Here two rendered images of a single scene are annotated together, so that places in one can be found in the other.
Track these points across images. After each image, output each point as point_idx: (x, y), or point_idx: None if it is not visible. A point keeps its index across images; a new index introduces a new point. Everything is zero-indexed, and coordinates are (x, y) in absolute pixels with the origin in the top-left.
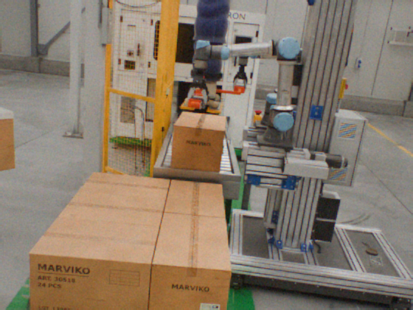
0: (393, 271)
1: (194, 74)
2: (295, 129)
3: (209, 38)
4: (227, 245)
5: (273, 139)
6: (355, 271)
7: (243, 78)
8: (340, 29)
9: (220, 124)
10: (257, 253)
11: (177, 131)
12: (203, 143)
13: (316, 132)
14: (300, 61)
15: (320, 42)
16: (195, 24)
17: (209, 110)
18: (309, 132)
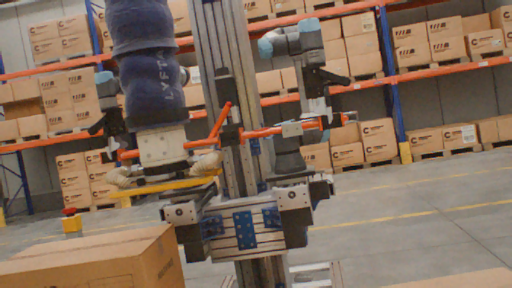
0: (315, 272)
1: (174, 114)
2: (264, 158)
3: (175, 43)
4: (443, 276)
5: (305, 164)
6: (333, 283)
7: (126, 131)
8: (246, 31)
9: (116, 234)
10: None
11: (146, 263)
12: (168, 264)
13: (267, 156)
14: (205, 80)
15: (246, 45)
16: (142, 17)
17: (218, 171)
18: (267, 158)
